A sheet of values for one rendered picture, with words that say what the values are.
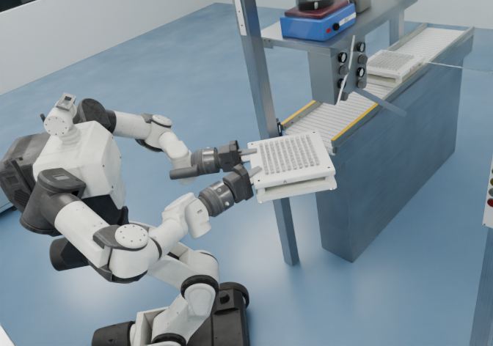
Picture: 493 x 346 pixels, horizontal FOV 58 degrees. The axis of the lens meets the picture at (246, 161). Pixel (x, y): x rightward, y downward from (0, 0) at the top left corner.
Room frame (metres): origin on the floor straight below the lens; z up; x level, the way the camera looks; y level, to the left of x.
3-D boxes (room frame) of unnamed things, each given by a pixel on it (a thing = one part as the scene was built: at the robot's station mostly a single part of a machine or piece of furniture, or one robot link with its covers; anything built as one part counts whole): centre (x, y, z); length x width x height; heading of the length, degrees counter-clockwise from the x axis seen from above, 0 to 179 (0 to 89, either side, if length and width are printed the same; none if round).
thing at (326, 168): (1.19, -0.13, 1.03); 0.25 x 0.24 x 0.02; 178
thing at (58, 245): (1.21, 0.58, 0.84); 0.28 x 0.13 x 0.18; 88
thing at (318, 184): (1.19, -0.13, 0.98); 0.24 x 0.24 x 0.02; 88
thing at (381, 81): (2.02, -0.80, 0.83); 0.24 x 0.24 x 0.02; 38
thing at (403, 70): (2.02, -0.80, 0.88); 0.25 x 0.24 x 0.02; 38
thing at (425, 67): (1.91, -0.87, 0.83); 1.32 x 0.02 x 0.03; 128
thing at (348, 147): (2.02, -0.80, 0.76); 1.30 x 0.29 x 0.10; 128
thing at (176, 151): (1.32, 0.22, 1.03); 0.13 x 0.07 x 0.09; 16
